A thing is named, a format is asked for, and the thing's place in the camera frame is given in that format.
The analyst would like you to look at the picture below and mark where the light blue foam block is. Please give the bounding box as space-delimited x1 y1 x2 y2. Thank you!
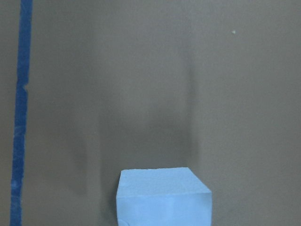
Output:
116 167 213 226

